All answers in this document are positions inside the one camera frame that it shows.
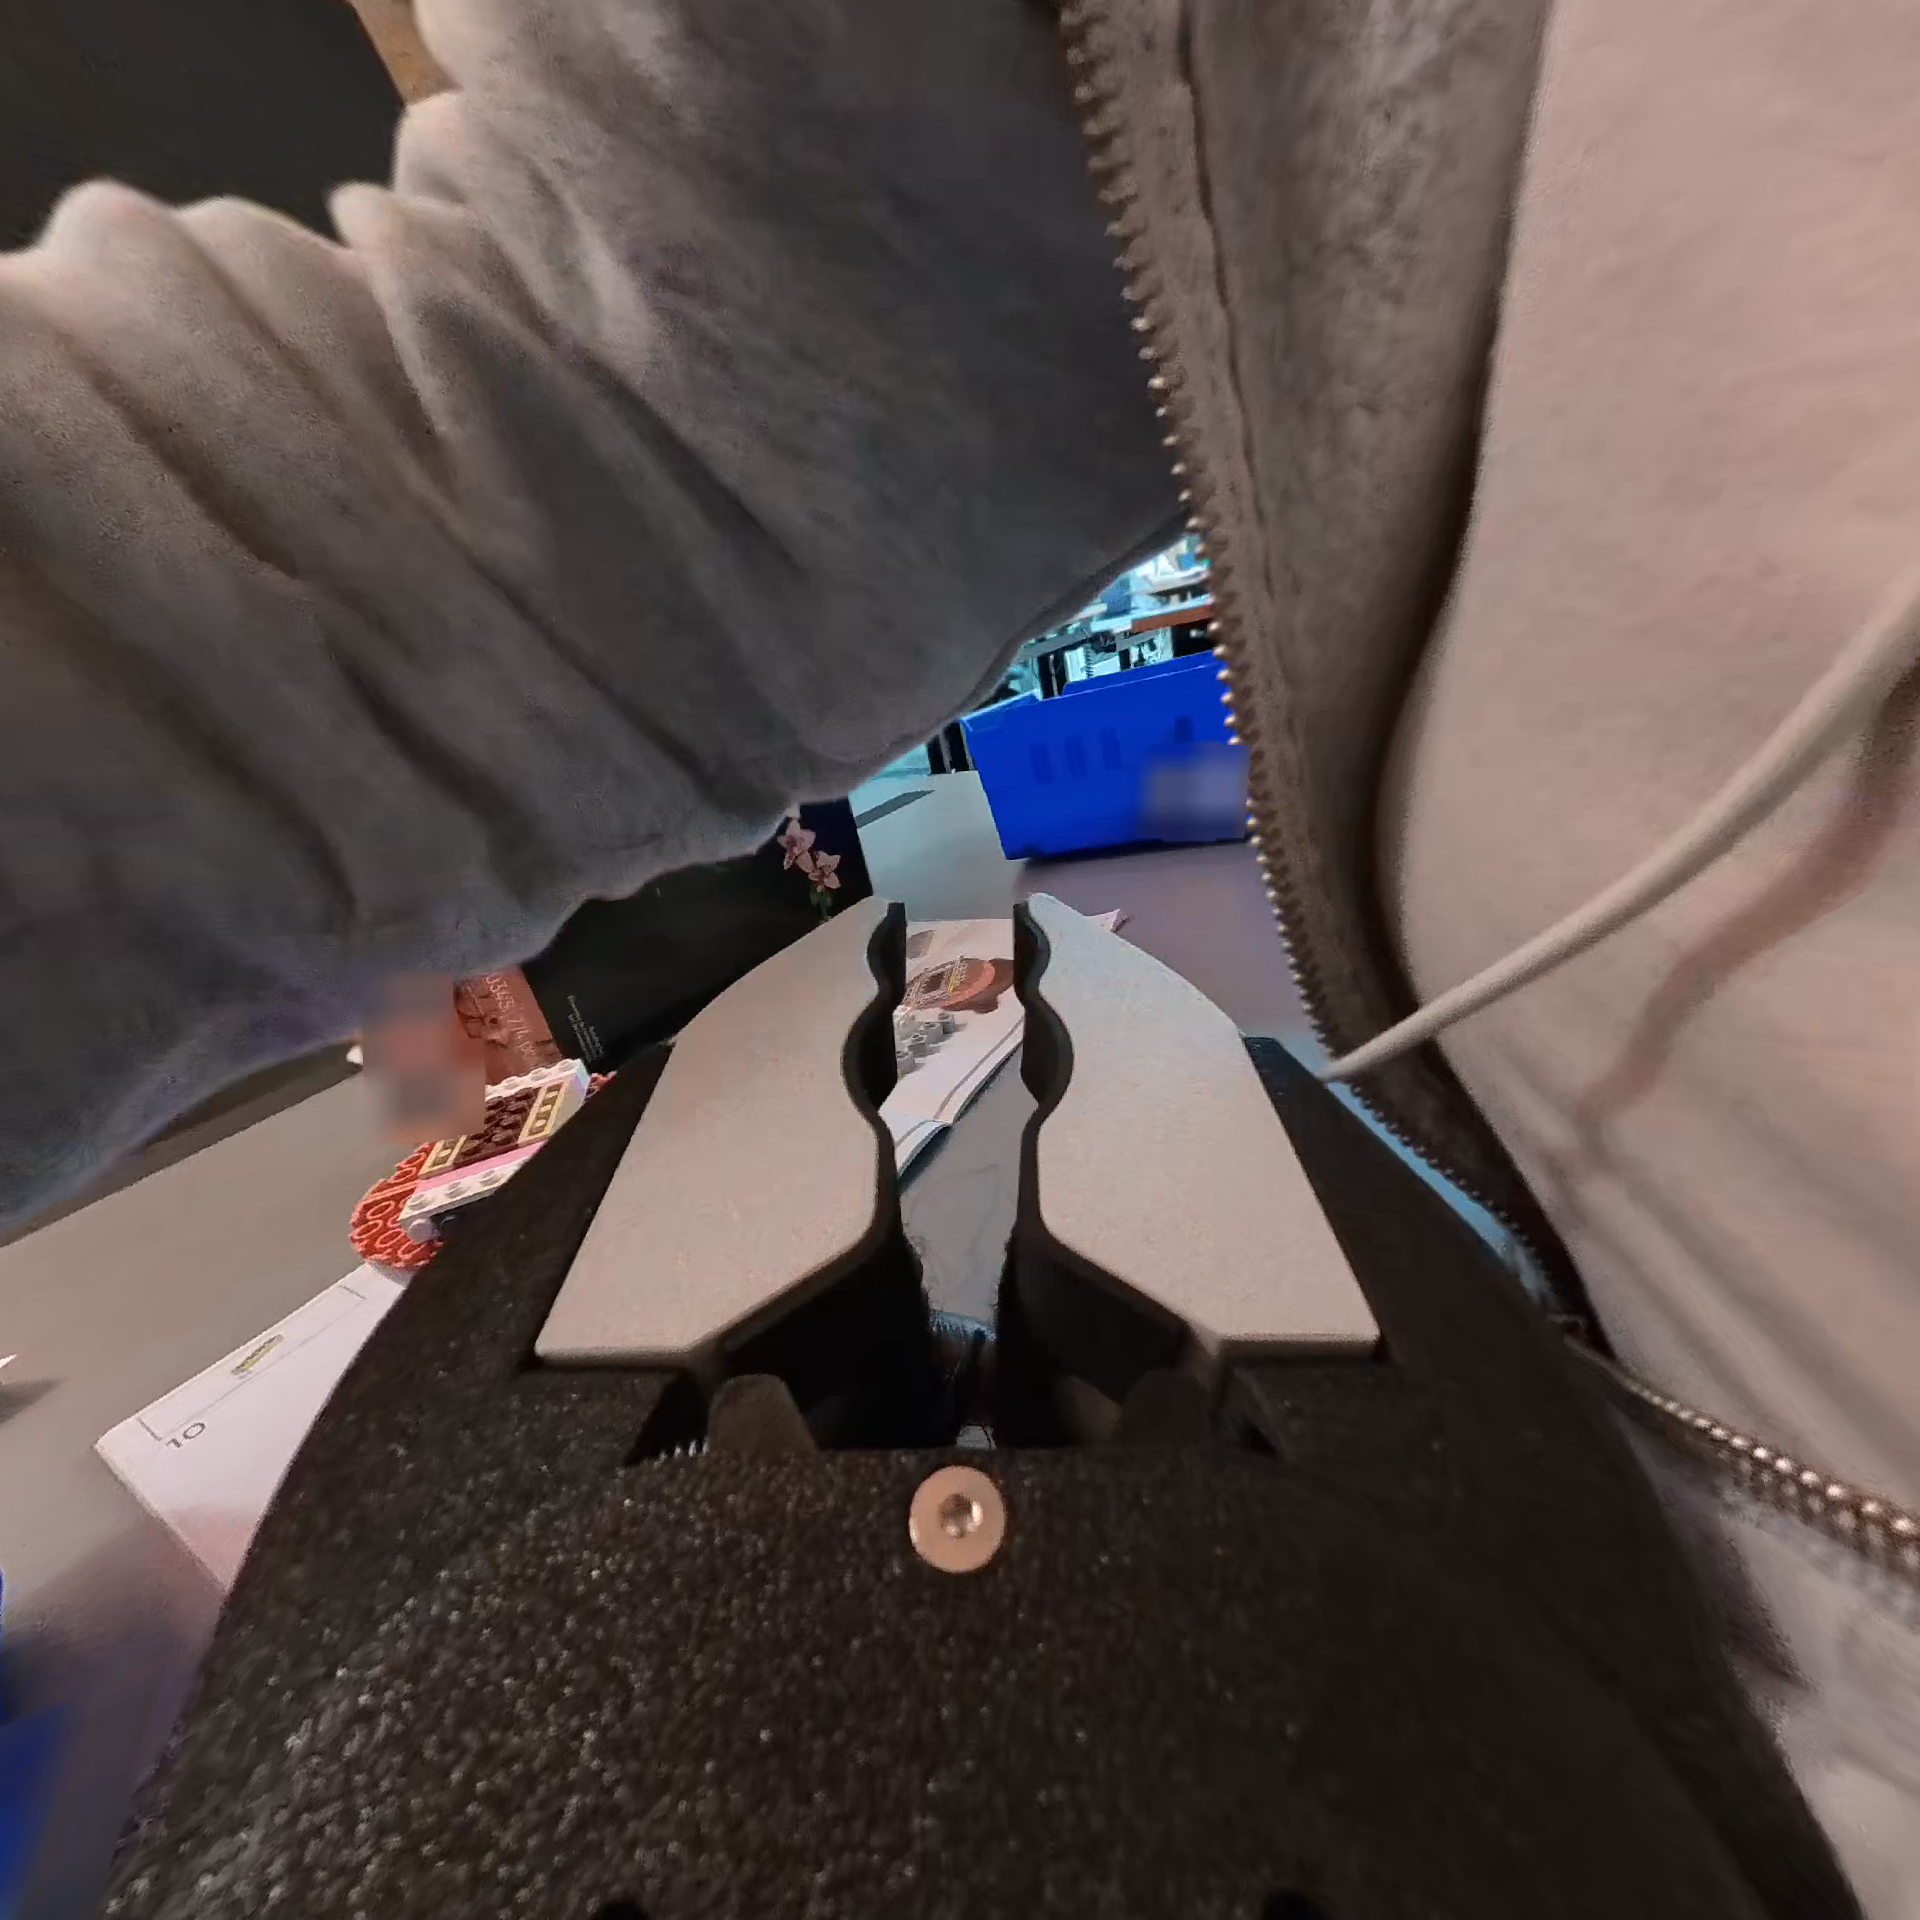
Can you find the brick set instruction booklet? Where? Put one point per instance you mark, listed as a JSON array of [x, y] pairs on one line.
[[240, 1412]]

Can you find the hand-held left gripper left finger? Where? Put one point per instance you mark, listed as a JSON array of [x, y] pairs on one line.
[[720, 1172]]

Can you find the brick flowerpot model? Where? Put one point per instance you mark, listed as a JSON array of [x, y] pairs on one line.
[[480, 1156]]

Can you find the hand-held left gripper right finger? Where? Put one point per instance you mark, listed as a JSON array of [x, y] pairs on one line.
[[1201, 1172]]

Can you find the person's right forearm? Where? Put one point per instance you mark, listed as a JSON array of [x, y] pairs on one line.
[[452, 540]]

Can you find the blue plastic bin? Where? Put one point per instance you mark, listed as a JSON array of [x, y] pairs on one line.
[[1081, 767]]

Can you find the black orchid print set box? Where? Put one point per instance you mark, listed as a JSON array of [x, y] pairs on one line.
[[692, 946]]

